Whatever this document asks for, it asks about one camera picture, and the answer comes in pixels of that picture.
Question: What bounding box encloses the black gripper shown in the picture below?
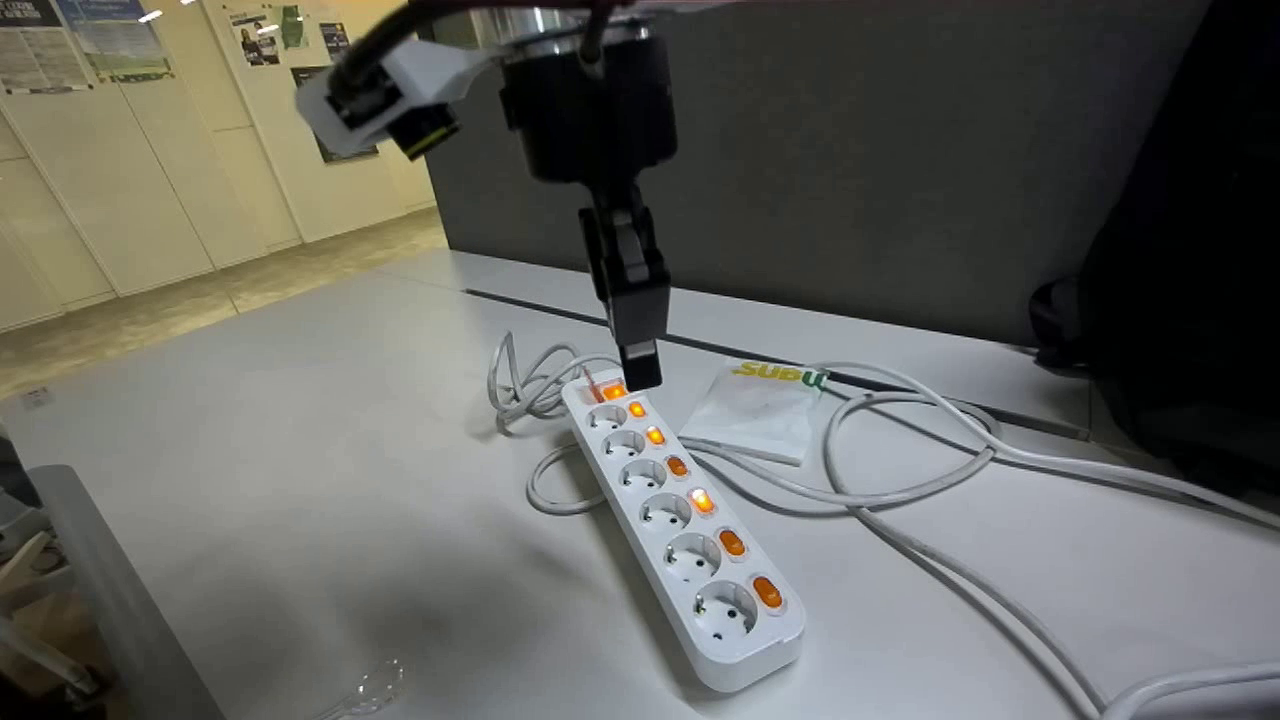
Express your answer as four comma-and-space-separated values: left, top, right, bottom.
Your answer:
498, 26, 681, 396

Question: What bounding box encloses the white multi-socket power strip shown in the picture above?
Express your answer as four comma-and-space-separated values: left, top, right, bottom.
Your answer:
555, 363, 812, 694

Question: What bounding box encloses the clear plastic zip bag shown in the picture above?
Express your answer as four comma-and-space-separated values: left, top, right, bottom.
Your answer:
677, 356, 832, 472

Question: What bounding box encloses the grey partition panel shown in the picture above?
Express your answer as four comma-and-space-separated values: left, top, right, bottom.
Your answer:
424, 0, 1214, 350

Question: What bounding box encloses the black chair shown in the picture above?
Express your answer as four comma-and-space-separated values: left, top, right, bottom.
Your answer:
1023, 0, 1280, 500

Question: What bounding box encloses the grey side bench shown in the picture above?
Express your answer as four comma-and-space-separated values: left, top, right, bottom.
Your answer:
0, 435, 226, 720

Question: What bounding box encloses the coiled white power strip cord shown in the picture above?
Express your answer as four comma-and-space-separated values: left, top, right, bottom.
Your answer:
482, 327, 609, 521

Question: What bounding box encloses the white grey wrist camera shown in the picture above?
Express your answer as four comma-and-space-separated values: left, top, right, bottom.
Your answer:
291, 35, 470, 162

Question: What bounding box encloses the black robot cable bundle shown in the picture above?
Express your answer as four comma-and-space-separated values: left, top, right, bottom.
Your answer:
325, 0, 465, 104

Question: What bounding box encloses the thick white cable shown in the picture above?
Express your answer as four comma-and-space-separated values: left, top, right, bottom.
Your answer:
812, 356, 1280, 534

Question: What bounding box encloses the thin white cable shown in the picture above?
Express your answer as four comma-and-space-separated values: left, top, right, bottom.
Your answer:
684, 435, 1280, 720

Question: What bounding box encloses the small white wall notice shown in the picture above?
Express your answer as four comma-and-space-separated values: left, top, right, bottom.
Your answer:
231, 6, 286, 71

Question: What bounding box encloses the wide blue wall poster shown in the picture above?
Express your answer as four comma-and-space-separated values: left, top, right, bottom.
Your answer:
0, 0, 176, 94

